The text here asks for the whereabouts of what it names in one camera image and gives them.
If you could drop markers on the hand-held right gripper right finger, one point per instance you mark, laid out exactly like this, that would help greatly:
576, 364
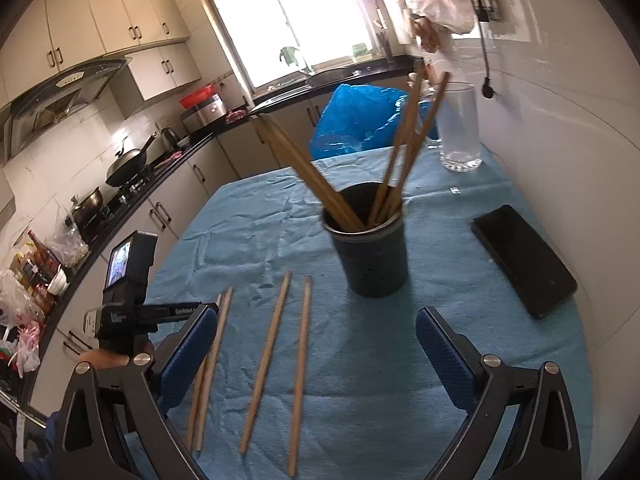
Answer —
445, 360

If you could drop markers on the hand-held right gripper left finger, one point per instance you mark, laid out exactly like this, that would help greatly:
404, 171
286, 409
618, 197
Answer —
190, 355

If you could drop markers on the wooden chopstick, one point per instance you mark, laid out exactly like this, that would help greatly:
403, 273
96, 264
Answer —
194, 420
212, 365
265, 360
300, 375

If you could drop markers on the black utensil holder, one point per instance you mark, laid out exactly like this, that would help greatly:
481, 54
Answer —
370, 260

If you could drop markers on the bundle of wooden chopsticks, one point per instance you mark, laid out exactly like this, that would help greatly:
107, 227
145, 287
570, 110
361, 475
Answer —
310, 174

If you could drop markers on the person's left forearm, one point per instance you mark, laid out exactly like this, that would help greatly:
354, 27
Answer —
55, 435

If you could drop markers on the person's left hand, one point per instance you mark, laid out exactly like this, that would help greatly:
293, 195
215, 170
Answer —
107, 358

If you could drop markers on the blue table cloth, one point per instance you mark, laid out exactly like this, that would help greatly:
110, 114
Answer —
375, 360

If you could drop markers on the white bowl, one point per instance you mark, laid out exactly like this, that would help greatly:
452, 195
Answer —
57, 282

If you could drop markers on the clear plastic food bag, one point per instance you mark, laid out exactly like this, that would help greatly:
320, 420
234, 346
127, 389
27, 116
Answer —
67, 250

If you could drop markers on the pink plastic bag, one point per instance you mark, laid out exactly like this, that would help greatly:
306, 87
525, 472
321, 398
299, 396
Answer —
27, 345

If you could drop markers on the cluster of condiment bottles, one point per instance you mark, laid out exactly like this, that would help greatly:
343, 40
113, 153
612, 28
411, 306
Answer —
27, 280

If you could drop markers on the tall dark sauce bottle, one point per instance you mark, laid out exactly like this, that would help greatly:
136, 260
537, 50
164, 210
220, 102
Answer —
39, 255

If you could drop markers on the crinkled clear plastic bag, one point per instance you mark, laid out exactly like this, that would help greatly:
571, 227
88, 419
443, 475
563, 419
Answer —
17, 300

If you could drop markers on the steel cooking pot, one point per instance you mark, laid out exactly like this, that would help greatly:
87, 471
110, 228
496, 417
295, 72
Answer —
87, 210

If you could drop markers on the black gas stove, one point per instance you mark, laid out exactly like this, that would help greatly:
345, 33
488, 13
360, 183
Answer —
125, 195

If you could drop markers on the black smartphone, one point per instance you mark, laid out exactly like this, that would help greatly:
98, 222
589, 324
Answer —
525, 260

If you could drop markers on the metal bar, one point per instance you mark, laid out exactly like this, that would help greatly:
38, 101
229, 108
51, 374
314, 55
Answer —
25, 410

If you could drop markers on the black wok with lid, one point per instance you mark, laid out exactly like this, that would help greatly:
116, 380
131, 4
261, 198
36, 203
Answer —
127, 165

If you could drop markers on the pink rag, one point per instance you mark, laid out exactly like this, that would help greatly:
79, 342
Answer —
167, 157
236, 116

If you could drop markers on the steel kettle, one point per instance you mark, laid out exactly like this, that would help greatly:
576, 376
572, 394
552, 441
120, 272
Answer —
170, 140

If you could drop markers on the small white dish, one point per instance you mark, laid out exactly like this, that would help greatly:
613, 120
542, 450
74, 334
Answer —
183, 141

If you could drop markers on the steel rice cooker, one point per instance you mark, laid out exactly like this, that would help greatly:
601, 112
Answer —
207, 112

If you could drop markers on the steel range hood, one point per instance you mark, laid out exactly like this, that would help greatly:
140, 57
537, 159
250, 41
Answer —
55, 105

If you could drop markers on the clear glass pitcher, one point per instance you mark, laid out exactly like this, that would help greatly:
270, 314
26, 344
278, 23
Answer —
460, 130

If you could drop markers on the red plastic basin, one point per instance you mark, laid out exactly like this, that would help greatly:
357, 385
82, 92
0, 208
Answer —
200, 96

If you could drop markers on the blue plastic bag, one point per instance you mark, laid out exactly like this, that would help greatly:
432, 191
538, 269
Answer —
355, 120

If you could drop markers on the steel sink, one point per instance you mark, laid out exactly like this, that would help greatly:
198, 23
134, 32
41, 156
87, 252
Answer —
285, 91

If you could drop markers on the green hanging cloth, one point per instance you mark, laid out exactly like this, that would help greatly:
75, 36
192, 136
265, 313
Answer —
289, 57

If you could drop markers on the kitchen window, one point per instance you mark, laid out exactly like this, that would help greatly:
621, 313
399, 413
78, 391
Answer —
250, 25

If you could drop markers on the green box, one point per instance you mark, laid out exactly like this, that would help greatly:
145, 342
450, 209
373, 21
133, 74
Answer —
361, 52

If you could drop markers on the white cutting board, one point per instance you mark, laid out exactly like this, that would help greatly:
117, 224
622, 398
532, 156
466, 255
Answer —
392, 20

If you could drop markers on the low beige wall cabinet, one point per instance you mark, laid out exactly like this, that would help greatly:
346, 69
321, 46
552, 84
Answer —
160, 67

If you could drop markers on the row of beige wall cabinets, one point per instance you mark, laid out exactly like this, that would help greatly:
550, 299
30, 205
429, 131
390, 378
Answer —
100, 15

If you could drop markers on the wall socket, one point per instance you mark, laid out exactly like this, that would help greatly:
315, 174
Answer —
510, 10

